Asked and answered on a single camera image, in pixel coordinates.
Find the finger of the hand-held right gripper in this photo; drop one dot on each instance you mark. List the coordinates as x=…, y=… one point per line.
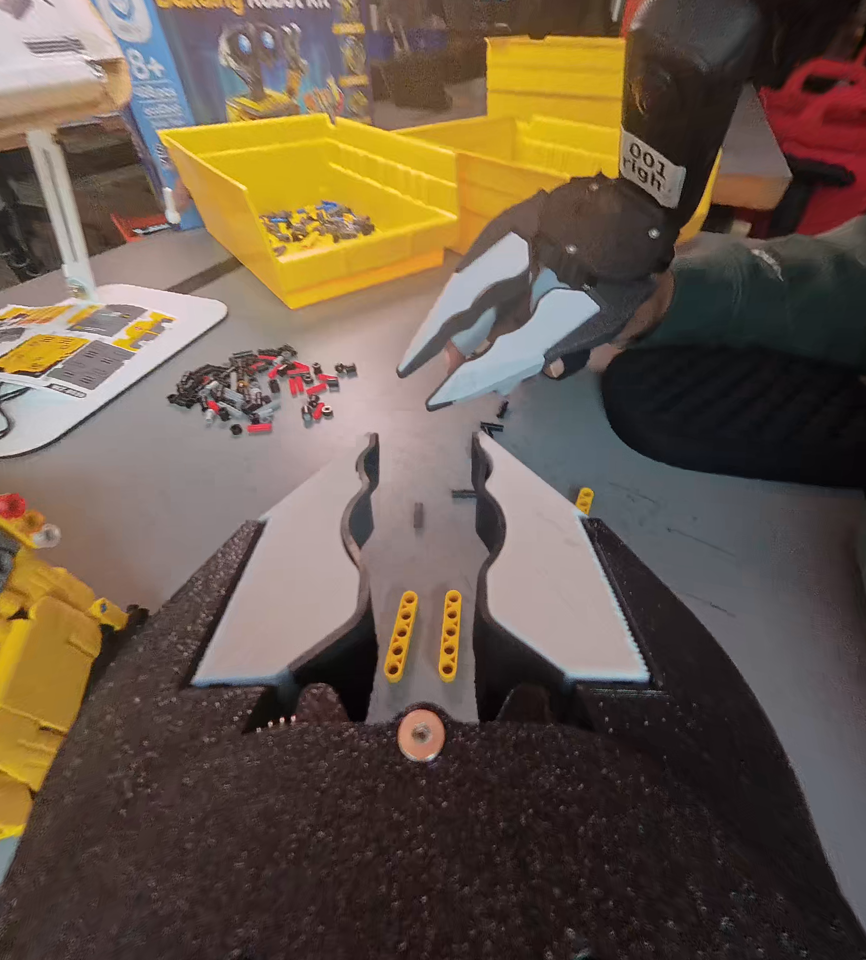
x=545, y=330
x=470, y=292

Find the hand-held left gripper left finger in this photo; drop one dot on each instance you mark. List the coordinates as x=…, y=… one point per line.
x=283, y=600

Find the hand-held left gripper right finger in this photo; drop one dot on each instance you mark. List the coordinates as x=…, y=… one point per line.
x=560, y=592

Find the yellow lego liftarm beam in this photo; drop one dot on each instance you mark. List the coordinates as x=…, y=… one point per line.
x=400, y=637
x=450, y=637
x=585, y=501

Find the black lego pins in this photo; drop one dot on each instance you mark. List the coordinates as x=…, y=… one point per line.
x=418, y=516

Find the pile of grey blue lego pieces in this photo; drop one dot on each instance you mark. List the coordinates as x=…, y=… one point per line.
x=316, y=225

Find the yellow lego vehicle model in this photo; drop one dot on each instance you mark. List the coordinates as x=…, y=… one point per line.
x=20, y=637

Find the yellow plastic bin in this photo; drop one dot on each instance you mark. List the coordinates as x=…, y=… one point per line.
x=553, y=75
x=493, y=180
x=215, y=195

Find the person's right forearm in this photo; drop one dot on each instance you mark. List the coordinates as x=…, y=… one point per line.
x=777, y=300

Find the pile of red black lego pieces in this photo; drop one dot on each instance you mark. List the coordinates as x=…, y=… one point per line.
x=253, y=382

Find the colourful lego set box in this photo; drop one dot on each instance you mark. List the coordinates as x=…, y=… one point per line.
x=268, y=60

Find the lego instruction booklet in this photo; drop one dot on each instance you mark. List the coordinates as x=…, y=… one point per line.
x=20, y=45

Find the person's right hand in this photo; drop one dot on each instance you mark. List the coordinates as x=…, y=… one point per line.
x=654, y=307

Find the black bumpy cushion pad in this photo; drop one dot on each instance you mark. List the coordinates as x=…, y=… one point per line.
x=740, y=427

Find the red plastic crate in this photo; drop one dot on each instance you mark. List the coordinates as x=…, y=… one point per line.
x=845, y=135

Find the white book stand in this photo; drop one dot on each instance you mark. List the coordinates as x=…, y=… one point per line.
x=178, y=330

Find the yellow grey sticker sheet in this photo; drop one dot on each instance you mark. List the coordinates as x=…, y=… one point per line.
x=50, y=345

